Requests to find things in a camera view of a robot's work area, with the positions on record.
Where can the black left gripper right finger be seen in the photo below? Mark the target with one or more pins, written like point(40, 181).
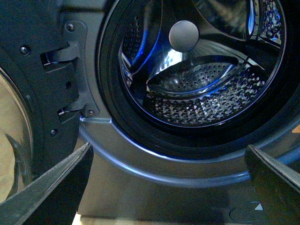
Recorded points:
point(277, 187)

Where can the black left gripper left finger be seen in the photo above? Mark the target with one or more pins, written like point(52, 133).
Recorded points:
point(54, 197)

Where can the washing machine door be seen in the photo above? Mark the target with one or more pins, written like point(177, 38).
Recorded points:
point(36, 131)

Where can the grey front-load washing machine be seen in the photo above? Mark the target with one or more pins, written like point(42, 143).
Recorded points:
point(149, 171)

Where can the steel washing drum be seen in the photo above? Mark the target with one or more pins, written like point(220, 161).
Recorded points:
point(235, 61)

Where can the orange warning sticker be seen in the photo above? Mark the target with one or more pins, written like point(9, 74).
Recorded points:
point(296, 130)

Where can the grey round drum hub cap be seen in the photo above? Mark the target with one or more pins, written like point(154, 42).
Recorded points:
point(183, 36)

